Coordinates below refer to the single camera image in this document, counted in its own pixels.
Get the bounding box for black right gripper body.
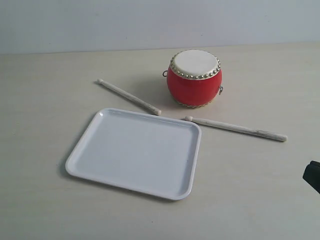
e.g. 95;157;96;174
302;160;320;194

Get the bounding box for small red drum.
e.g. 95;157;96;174
162;49;223;108

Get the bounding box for white rectangular plastic tray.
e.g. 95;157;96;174
65;108;202;201

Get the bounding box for white drumstick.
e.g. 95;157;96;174
97;78;162;116
184;116;288;142

